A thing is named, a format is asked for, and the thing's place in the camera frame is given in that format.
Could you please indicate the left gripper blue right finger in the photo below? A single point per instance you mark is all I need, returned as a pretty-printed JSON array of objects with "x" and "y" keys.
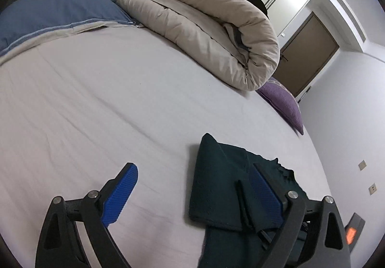
[{"x": 259, "y": 207}]

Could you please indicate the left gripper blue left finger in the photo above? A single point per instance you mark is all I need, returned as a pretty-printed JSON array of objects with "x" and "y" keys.
[{"x": 116, "y": 192}]

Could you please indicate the dark green sweater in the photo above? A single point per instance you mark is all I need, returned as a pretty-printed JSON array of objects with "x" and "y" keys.
[{"x": 214, "y": 202}]

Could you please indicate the black device orange light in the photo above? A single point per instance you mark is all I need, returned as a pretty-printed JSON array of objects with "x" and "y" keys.
[{"x": 353, "y": 230}]

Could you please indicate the white bed sheet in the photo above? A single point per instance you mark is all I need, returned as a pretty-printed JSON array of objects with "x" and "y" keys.
[{"x": 75, "y": 110}]

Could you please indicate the purple cushion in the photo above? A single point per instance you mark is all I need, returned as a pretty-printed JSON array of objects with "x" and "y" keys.
[{"x": 283, "y": 101}]

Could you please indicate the brown wooden door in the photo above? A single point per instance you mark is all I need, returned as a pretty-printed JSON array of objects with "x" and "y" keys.
[{"x": 305, "y": 55}]

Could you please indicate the beige folded duvet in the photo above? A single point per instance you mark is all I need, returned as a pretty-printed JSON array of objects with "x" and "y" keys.
[{"x": 232, "y": 39}]

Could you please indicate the blue pillow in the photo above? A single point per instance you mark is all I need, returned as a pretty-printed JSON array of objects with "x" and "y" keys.
[{"x": 27, "y": 19}]

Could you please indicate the wall socket plate upper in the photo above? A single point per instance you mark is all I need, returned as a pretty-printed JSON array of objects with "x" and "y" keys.
[{"x": 362, "y": 165}]

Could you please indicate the wall socket plate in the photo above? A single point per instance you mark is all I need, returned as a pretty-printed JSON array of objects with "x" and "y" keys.
[
  {"x": 372, "y": 189},
  {"x": 362, "y": 165}
]

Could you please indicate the wall socket plate lower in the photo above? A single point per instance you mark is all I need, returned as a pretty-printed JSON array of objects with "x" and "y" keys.
[{"x": 372, "y": 189}]

